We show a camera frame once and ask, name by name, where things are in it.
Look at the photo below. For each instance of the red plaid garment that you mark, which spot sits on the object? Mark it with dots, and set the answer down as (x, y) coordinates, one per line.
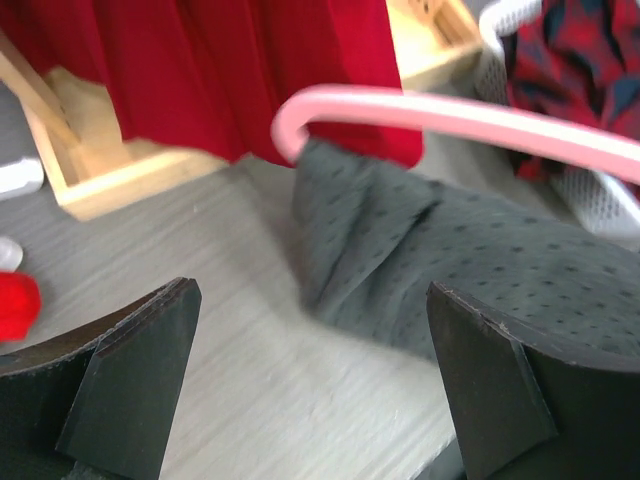
(578, 61)

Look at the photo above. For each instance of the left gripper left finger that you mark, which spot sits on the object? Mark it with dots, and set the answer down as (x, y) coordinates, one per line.
(98, 402)

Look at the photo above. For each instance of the dark red skirt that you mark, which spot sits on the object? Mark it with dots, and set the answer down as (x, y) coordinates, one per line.
(208, 75)

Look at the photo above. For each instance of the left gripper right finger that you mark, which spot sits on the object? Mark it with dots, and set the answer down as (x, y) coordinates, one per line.
(530, 405)

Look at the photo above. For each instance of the grey dotted garment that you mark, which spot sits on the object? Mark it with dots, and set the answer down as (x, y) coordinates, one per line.
(376, 236)

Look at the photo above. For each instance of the wooden clothes rack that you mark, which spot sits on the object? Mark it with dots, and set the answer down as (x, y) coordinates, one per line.
(92, 171)

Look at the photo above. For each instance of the pink hanger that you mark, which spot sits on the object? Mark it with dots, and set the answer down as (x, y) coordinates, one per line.
(515, 129)

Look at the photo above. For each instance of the bright red hung garment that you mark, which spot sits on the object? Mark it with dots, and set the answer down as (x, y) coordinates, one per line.
(20, 305)

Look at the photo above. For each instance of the white plastic laundry basket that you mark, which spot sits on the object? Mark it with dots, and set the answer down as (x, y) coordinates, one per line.
(600, 203)

